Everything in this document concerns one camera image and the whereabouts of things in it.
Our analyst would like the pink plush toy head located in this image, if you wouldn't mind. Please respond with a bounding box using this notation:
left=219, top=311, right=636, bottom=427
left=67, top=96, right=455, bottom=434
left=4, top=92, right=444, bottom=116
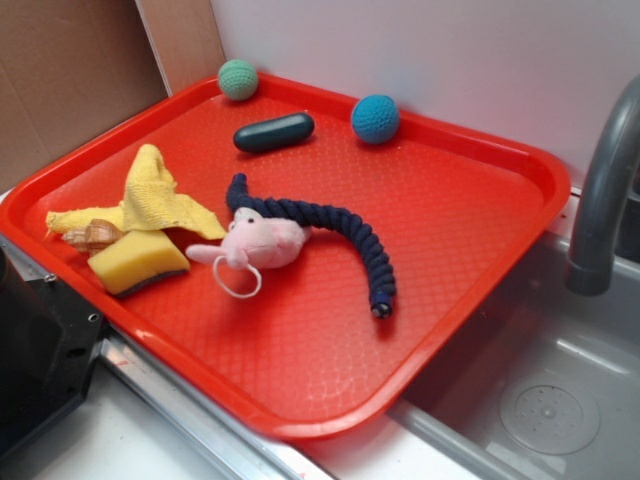
left=185, top=207, right=312, bottom=299

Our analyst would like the dark green plastic pickle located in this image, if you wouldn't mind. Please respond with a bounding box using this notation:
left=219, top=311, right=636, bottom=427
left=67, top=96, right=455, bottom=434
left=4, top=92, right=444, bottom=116
left=233, top=112, right=315, bottom=154

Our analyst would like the navy blue rope toy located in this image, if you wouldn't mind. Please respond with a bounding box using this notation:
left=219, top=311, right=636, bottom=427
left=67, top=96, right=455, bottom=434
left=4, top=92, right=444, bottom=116
left=226, top=173, right=397, bottom=319

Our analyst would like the brown cardboard panel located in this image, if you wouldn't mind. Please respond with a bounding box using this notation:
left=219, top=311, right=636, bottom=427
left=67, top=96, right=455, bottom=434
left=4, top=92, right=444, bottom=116
left=1, top=1, right=225, bottom=191

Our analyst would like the red plastic tray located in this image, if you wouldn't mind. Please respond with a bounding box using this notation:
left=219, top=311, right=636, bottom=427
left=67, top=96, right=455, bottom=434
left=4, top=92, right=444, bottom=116
left=1, top=74, right=570, bottom=440

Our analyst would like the yellow sponge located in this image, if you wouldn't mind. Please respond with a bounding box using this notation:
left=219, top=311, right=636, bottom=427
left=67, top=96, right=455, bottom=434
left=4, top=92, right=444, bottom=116
left=88, top=231, right=190, bottom=296

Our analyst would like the green crocheted ball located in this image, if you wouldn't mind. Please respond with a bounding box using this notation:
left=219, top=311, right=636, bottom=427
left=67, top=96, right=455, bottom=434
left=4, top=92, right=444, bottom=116
left=217, top=59, right=259, bottom=101

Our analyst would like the blue crocheted ball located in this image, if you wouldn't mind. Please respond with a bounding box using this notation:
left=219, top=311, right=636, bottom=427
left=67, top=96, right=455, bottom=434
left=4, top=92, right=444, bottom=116
left=351, top=95, right=400, bottom=145

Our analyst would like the brown seashell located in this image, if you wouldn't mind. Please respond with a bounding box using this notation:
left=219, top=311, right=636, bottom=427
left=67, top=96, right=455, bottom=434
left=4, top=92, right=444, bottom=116
left=62, top=219, right=124, bottom=256

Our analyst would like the yellow cloth rag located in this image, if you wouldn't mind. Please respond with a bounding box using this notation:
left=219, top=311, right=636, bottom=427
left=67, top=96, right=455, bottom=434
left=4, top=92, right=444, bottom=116
left=45, top=144, right=226, bottom=240

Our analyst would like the grey faucet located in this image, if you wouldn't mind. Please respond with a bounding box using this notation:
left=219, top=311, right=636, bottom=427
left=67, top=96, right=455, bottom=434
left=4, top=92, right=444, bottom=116
left=565, top=78, right=639, bottom=296

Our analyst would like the grey plastic sink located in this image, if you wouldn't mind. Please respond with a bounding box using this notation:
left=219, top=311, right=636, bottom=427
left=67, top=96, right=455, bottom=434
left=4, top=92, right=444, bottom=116
left=390, top=197, right=639, bottom=479

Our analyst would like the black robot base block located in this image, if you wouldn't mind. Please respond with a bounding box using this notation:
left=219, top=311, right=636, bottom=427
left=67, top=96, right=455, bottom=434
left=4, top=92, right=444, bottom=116
left=1, top=253, right=107, bottom=459

